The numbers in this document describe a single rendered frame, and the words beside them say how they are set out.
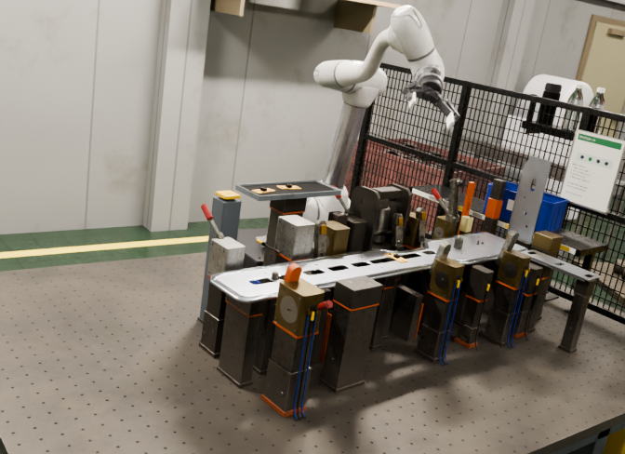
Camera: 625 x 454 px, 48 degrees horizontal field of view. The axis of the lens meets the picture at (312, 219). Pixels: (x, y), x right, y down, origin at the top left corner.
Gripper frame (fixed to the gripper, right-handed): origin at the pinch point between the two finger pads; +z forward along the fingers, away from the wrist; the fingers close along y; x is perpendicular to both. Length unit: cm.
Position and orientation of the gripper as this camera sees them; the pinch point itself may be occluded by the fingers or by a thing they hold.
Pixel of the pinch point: (431, 113)
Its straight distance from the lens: 221.2
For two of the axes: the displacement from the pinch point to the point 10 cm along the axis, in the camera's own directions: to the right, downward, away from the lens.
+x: 4.6, -7.0, -5.5
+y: -8.8, -4.3, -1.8
